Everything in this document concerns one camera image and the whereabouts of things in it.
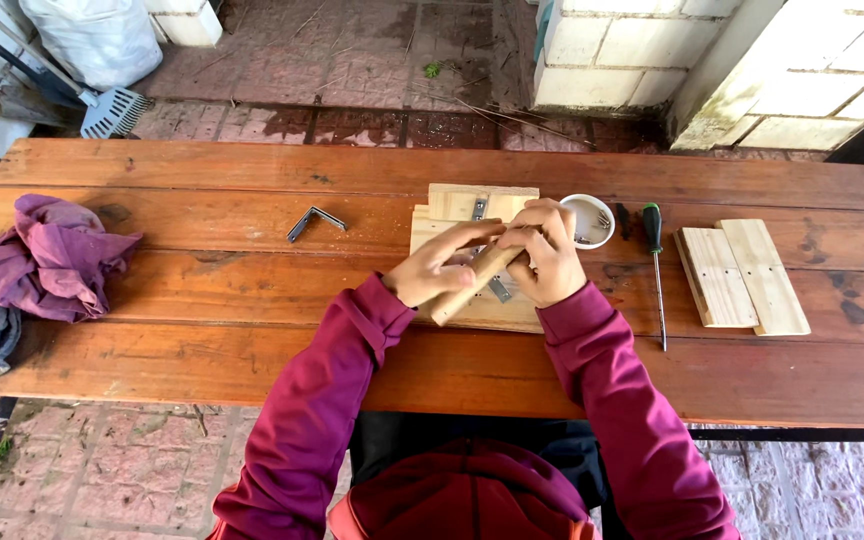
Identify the person's right hand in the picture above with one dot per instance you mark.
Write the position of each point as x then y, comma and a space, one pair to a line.
552, 262

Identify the person's left hand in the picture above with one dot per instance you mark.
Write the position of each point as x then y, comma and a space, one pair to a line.
424, 274

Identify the person's right fingers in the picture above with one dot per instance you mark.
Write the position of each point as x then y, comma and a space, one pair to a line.
541, 225

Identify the round wooden dowel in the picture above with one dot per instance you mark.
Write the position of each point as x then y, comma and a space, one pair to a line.
469, 289

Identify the white cup of screws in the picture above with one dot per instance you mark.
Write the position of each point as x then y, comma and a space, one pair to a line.
589, 220

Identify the small black bit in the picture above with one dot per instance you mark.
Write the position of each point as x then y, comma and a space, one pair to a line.
622, 220

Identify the joined wooden boards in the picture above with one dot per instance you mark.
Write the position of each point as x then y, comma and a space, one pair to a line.
447, 217

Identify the short wooden plank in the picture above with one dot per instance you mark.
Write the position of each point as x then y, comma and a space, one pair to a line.
715, 277

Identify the long wooden plank with holes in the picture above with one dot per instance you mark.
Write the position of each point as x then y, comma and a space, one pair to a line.
766, 277

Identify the person's maroon hooded torso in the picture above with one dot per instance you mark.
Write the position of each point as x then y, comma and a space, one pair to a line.
469, 487

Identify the white plastic rake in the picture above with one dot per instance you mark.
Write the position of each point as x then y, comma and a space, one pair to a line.
113, 112

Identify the white sack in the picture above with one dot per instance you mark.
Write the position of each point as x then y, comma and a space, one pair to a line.
94, 37

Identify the purple cloth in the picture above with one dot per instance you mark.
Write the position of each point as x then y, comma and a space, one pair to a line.
53, 259

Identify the metal bracket on boards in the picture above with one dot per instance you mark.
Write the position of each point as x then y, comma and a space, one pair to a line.
481, 208

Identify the loose metal angle bracket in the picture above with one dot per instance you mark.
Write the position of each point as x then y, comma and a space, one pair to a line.
313, 221

